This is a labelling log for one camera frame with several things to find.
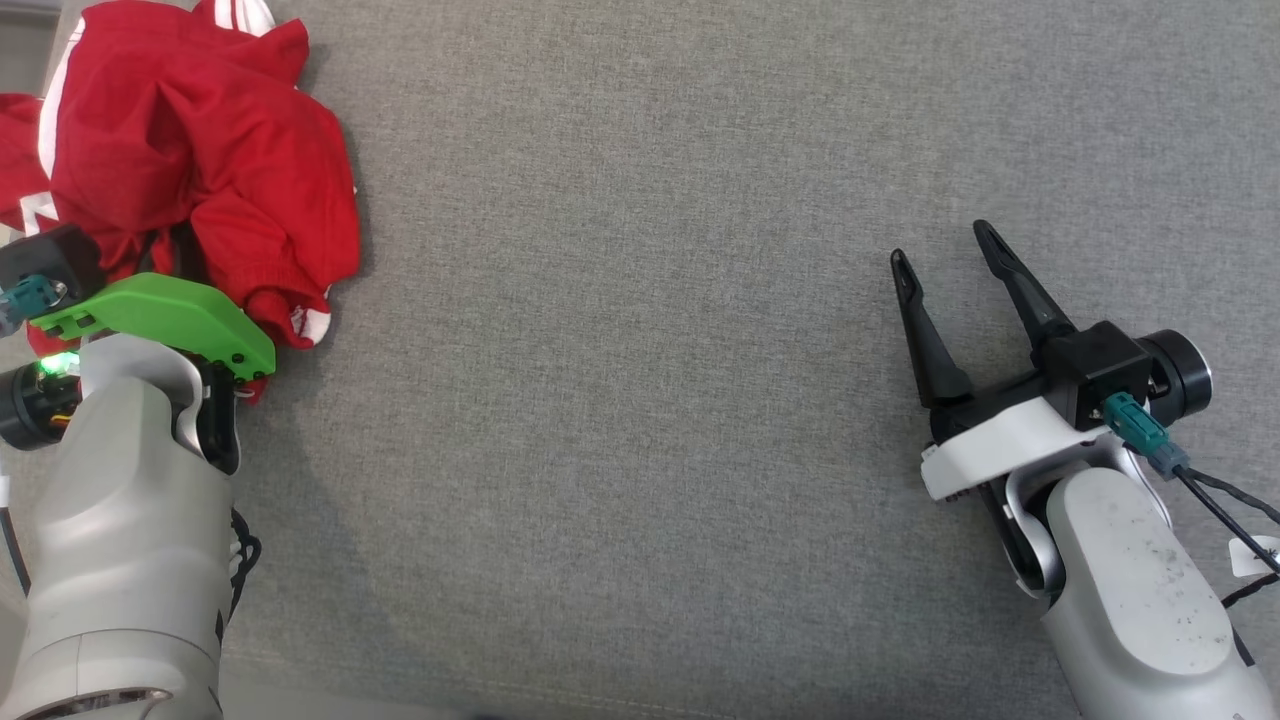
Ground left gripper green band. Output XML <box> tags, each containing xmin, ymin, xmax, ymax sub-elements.
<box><xmin>30</xmin><ymin>272</ymin><xmax>277</xmax><ymax>382</ymax></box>

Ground teal right camera connector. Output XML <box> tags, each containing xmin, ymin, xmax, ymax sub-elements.
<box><xmin>1103</xmin><ymin>392</ymin><xmax>1191</xmax><ymax>479</ymax></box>

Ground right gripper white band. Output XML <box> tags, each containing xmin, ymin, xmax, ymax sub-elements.
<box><xmin>890</xmin><ymin>220</ymin><xmax>1141</xmax><ymax>502</ymax></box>

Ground teal left camera connector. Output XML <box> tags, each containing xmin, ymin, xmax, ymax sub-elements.
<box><xmin>0</xmin><ymin>275</ymin><xmax>67</xmax><ymax>337</ymax></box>

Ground red and white sports shirt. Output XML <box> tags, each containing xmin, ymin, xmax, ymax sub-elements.
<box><xmin>0</xmin><ymin>0</ymin><xmax>311</xmax><ymax>241</ymax></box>

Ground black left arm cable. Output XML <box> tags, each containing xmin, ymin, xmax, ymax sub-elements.
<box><xmin>228</xmin><ymin>508</ymin><xmax>263</xmax><ymax>623</ymax></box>

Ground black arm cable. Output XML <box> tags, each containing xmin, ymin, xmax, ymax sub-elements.
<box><xmin>228</xmin><ymin>508</ymin><xmax>263</xmax><ymax>623</ymax></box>
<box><xmin>1170</xmin><ymin>465</ymin><xmax>1280</xmax><ymax>613</ymax></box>

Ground red shorts with white stripes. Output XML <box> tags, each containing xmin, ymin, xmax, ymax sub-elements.
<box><xmin>100</xmin><ymin>130</ymin><xmax>363</xmax><ymax>406</ymax></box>

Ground black left camera cable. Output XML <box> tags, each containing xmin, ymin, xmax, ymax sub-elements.
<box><xmin>0</xmin><ymin>503</ymin><xmax>32</xmax><ymax>601</ymax></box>

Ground teal camera connector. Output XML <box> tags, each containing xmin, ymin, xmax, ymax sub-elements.
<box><xmin>0</xmin><ymin>275</ymin><xmax>67</xmax><ymax>337</ymax></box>
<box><xmin>1103</xmin><ymin>392</ymin><xmax>1191</xmax><ymax>479</ymax></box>

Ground white cable tag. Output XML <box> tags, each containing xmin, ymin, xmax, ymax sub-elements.
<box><xmin>1230</xmin><ymin>535</ymin><xmax>1280</xmax><ymax>579</ymax></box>

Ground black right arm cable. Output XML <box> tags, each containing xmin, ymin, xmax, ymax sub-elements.
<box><xmin>1170</xmin><ymin>465</ymin><xmax>1280</xmax><ymax>613</ymax></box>

